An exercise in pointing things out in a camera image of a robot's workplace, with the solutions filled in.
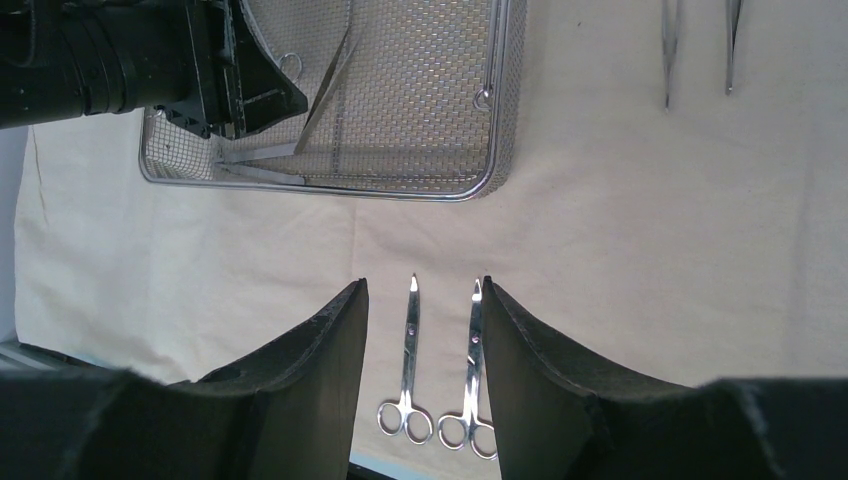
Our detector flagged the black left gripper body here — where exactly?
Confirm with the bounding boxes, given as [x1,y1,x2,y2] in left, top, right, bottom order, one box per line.
[1,1,308,140]

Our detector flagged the thin metal needle tweezers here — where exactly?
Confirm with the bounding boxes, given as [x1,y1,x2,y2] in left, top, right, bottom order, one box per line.
[661,0,682,113]

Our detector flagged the metal surgical instrument tray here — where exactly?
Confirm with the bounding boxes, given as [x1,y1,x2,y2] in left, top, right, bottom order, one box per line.
[139,1,527,202]

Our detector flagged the metal surgical scissors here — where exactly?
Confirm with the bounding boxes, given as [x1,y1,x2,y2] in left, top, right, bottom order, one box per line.
[436,278,498,461]

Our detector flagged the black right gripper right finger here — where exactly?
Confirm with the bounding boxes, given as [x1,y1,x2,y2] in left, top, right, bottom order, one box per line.
[482,278,847,479]

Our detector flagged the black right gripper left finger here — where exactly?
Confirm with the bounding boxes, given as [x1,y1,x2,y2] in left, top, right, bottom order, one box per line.
[1,279,369,479]

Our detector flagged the beige cloth wrap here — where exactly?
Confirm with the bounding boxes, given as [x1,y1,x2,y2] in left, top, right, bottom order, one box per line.
[14,1,847,479]

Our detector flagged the metal surgical forceps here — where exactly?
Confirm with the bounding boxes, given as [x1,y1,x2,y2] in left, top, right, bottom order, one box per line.
[724,0,744,96]

